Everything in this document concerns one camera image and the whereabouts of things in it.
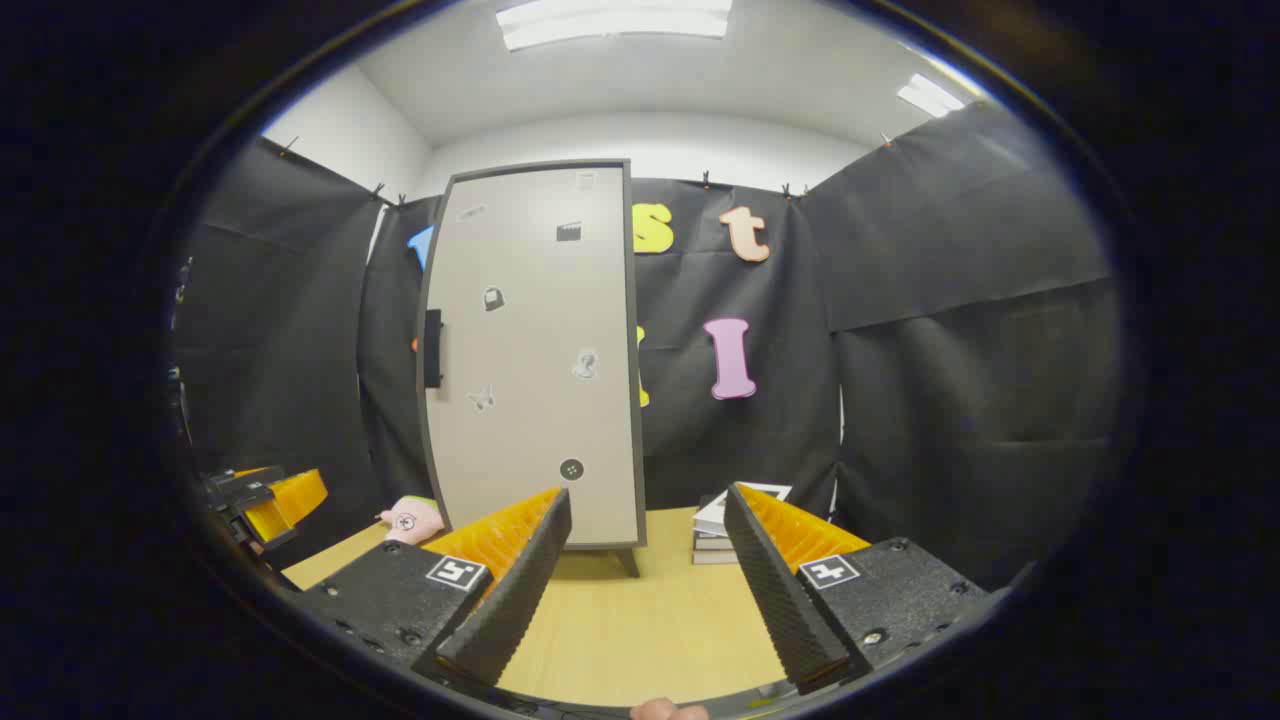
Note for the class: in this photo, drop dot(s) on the small ceiling light panel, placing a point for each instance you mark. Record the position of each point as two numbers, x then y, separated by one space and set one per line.
930 95

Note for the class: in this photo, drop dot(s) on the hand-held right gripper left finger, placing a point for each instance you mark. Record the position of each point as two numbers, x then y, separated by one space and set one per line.
520 590

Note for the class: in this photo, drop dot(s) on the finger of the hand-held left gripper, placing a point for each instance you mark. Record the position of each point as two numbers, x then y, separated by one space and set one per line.
290 500

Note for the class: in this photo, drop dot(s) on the dark thin book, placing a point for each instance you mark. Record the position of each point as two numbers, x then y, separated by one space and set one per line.
712 542

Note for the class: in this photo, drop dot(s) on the white book portrait cover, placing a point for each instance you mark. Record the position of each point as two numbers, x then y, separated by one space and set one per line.
715 518

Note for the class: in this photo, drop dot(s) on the black backdrop cloth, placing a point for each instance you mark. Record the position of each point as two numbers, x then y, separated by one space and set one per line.
950 400

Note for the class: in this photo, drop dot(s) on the grey cabinet door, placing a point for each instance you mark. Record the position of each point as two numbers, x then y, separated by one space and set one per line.
540 400

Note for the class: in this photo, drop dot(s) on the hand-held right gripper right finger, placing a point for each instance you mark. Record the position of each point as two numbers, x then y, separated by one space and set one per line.
780 600

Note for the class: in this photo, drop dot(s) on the large ceiling light panel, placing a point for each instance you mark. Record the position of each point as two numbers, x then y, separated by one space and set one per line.
615 22

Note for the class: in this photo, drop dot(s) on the pink plush toy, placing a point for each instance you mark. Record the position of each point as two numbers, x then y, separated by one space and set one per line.
412 520

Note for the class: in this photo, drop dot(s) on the pale thin book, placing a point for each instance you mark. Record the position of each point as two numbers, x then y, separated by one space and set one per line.
712 556

